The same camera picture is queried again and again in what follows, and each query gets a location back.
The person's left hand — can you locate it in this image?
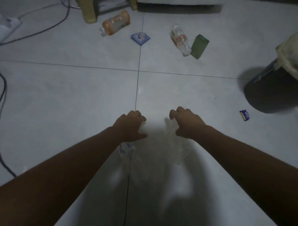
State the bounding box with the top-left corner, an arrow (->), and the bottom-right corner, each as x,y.
112,110 -> 149,143

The person's right hand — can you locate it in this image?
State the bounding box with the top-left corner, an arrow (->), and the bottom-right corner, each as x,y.
169,106 -> 208,140

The dark cable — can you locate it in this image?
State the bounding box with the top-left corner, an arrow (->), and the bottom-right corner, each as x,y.
0,0 -> 79,46

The yellow furniture leg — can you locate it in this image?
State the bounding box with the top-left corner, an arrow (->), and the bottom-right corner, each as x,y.
77,0 -> 98,24

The person's right forearm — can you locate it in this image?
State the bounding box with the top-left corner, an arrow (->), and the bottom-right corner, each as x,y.
191,125 -> 298,226

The white power strip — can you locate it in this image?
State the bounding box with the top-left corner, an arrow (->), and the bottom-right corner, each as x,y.
0,14 -> 22,43

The dark trash bin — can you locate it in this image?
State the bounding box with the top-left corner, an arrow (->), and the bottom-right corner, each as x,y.
244,58 -> 298,114

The blue square packet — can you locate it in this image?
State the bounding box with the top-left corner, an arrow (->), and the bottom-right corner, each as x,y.
130,32 -> 151,45

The cream bin liner bag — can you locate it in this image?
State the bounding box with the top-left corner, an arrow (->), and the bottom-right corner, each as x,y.
274,31 -> 298,81

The clear plastic bag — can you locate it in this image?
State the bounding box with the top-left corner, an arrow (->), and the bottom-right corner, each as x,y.
119,118 -> 198,187

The green carton box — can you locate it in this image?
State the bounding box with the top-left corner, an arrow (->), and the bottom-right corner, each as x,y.
190,34 -> 210,60

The orange label plastic bottle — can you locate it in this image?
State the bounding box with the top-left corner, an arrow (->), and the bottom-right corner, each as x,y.
100,10 -> 131,37

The black cable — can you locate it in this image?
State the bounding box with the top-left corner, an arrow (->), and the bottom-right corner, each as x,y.
0,73 -> 17,178

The clear red label plastic bottle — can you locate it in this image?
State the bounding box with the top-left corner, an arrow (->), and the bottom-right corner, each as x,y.
169,25 -> 192,57

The person's left forearm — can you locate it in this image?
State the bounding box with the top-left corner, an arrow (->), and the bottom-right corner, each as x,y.
0,126 -> 124,226

